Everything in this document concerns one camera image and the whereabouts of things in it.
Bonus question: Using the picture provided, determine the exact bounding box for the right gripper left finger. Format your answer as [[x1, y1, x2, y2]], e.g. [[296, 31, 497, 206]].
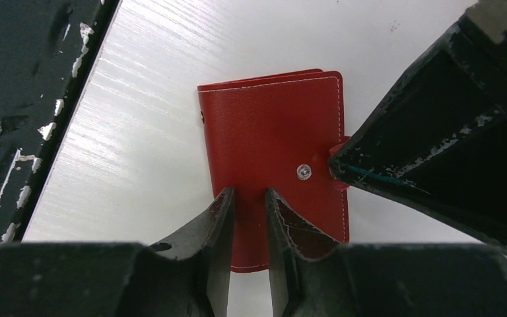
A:
[[0, 187, 235, 316]]

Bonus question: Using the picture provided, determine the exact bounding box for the red card holder wallet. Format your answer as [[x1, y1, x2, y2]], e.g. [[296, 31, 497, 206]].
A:
[[197, 69, 349, 273]]

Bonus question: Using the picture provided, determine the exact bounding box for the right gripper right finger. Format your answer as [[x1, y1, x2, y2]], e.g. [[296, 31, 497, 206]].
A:
[[265, 188, 507, 316]]

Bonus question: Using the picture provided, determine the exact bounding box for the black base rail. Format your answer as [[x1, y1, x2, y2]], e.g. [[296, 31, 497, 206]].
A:
[[0, 1, 119, 243]]

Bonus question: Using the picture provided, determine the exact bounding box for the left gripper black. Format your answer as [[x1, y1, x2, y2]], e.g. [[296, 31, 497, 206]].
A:
[[329, 1, 507, 255]]

